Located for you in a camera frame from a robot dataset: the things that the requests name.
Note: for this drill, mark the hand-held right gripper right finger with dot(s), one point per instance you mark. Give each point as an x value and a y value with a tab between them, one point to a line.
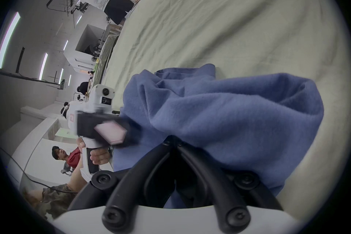
219	194

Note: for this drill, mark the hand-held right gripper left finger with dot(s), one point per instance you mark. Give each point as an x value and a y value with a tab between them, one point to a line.
123	194

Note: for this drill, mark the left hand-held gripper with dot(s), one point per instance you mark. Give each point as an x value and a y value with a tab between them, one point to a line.
94	105

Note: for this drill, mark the blue garment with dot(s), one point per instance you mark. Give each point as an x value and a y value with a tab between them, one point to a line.
219	112

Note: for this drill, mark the person's left forearm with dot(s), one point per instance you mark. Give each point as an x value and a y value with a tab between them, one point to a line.
77	180

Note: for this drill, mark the person's left hand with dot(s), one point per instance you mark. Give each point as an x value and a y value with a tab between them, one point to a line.
100	156

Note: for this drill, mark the person's body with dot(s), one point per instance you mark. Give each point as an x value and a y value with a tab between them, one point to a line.
54	198

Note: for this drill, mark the bed with beige sheet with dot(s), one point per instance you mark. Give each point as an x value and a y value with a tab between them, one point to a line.
219	21

